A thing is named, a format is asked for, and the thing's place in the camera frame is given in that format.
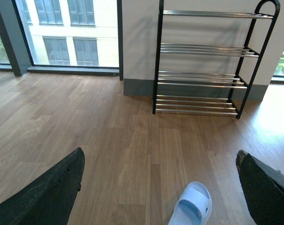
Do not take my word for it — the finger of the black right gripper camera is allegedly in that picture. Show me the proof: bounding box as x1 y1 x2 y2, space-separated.
236 150 284 225

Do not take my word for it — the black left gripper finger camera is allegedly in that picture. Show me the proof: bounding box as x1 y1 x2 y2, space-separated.
0 148 85 225

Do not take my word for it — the light blue slipper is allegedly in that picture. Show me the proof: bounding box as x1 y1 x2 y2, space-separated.
168 181 212 225

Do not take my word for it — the black metal shoe rack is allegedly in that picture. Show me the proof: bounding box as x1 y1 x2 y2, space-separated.
152 0 281 119

